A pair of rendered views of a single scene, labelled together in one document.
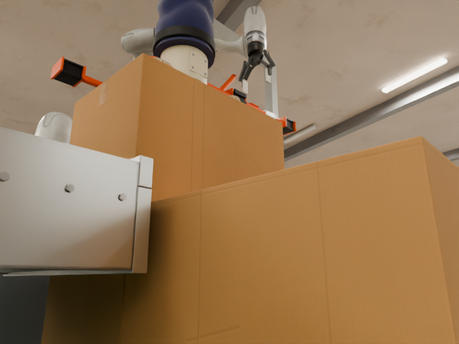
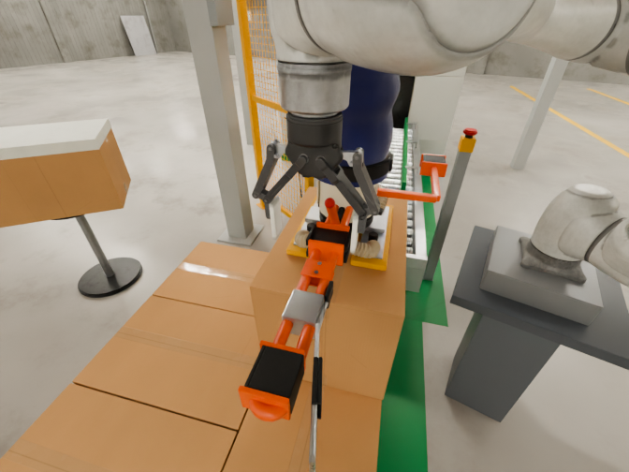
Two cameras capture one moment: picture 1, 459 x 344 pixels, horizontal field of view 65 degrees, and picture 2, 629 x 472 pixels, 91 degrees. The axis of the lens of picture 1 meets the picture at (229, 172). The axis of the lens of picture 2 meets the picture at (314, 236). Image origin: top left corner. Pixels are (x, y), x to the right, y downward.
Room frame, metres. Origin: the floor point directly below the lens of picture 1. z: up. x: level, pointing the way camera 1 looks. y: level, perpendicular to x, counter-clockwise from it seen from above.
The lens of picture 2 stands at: (1.82, -0.33, 1.52)
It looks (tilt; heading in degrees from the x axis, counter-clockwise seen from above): 36 degrees down; 151
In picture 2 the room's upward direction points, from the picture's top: straight up
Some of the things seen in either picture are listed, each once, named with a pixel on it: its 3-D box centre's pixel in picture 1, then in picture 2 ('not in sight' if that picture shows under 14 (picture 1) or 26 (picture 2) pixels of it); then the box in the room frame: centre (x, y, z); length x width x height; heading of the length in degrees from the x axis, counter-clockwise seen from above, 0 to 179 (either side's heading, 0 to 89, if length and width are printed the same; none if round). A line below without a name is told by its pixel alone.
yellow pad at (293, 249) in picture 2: not in sight; (316, 219); (1.07, 0.10, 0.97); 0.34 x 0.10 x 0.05; 136
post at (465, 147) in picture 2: not in sight; (445, 217); (0.81, 1.17, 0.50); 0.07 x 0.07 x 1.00; 46
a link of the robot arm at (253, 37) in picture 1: (255, 42); (314, 87); (1.45, -0.12, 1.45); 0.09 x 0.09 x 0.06
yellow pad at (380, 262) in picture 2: not in sight; (374, 228); (1.21, 0.23, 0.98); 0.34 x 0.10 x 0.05; 136
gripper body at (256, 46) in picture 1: (255, 56); (314, 144); (1.45, -0.12, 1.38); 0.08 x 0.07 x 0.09; 45
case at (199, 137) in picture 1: (182, 168); (341, 278); (1.15, 0.15, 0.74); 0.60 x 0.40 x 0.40; 136
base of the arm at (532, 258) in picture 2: not in sight; (551, 249); (1.49, 0.79, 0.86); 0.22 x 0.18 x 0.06; 124
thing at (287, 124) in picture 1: (284, 125); (274, 377); (1.57, -0.26, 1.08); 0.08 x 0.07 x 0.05; 136
